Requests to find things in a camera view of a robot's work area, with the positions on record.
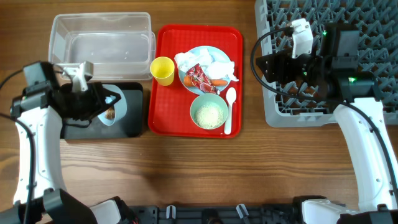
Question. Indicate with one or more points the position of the white plastic spoon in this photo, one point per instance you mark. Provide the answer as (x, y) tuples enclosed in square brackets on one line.
[(231, 97)]

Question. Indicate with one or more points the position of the white tissue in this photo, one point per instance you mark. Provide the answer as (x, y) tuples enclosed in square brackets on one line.
[(187, 60), (220, 70)]

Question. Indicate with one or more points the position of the grey dishwasher rack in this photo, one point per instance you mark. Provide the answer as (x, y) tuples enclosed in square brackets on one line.
[(377, 24)]

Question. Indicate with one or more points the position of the clear plastic waste bin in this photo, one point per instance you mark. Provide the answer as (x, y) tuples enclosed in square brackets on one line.
[(120, 45)]

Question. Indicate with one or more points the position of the red plastic tray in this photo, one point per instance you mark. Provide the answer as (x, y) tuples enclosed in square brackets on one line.
[(169, 110)]

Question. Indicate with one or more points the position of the light blue bowl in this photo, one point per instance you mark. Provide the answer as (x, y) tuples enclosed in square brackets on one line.
[(120, 106)]

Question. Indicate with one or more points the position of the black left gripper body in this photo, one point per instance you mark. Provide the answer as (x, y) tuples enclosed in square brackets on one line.
[(86, 104)]

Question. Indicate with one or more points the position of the green bowl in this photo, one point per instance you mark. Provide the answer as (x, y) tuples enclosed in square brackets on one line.
[(208, 98)]

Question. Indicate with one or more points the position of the black waste tray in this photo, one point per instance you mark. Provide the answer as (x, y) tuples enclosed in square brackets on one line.
[(128, 127)]

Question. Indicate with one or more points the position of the brown food scrap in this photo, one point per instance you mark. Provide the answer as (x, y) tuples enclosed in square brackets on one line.
[(110, 113)]

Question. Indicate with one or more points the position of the white rice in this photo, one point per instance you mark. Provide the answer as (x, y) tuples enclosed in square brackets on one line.
[(209, 116)]

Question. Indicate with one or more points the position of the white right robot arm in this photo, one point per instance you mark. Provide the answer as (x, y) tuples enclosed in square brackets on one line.
[(355, 99)]

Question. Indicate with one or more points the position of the yellow plastic cup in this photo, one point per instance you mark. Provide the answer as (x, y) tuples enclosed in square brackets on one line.
[(162, 69)]

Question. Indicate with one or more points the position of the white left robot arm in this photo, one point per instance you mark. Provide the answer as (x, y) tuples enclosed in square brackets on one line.
[(39, 114)]

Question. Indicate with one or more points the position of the orange carrot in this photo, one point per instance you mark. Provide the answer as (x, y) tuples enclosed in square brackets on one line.
[(215, 82)]

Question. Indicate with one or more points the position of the light blue plate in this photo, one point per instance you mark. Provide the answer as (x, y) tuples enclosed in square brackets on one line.
[(217, 55)]

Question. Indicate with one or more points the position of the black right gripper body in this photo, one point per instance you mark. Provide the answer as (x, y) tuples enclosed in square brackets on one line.
[(306, 68)]

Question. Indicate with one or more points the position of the red snack wrapper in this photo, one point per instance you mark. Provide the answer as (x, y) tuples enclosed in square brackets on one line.
[(196, 77)]

